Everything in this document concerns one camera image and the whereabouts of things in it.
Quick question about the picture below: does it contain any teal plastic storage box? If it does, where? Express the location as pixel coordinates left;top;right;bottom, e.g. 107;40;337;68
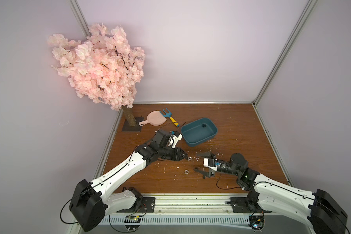
181;118;218;147

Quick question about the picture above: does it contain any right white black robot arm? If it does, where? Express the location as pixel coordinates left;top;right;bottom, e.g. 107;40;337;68
195;152;350;234

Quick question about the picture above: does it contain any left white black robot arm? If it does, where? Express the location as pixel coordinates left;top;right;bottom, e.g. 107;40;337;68
69;130;187;232

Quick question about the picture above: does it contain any blue yellow toy rake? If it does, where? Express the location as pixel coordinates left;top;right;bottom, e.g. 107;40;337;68
160;108;180;127

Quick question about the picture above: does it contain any pink plastic dustpan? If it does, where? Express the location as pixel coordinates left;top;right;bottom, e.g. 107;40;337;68
138;110;166;126

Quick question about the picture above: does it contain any dark square tree base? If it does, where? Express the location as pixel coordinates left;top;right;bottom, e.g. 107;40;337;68
121;117;144;132

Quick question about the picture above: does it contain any right controller board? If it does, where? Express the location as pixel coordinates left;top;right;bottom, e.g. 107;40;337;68
248;215;265;231

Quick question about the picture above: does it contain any controller board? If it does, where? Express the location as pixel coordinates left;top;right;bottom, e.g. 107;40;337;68
248;215;265;231
124;215;142;233

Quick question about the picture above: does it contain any left controller board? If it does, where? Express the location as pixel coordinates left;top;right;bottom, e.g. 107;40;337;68
124;215;142;233

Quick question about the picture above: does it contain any pink artificial blossom tree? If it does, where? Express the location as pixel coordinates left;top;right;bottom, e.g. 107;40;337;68
47;23;145;111

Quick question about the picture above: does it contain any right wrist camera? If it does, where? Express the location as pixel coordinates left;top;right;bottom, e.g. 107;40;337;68
203;158;217;169

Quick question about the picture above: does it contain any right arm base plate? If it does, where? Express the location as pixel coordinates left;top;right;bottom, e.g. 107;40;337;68
227;197;271;213

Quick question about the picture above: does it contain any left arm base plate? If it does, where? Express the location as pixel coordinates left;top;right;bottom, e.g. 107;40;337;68
117;197;156;213

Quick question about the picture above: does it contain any aluminium front rail frame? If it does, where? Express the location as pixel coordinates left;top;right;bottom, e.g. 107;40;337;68
65;192;325;234

